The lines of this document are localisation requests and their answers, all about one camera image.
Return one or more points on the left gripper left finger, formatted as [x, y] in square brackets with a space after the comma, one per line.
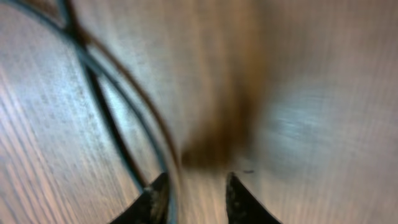
[151, 207]

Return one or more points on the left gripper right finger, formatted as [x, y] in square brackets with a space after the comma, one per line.
[244, 208]

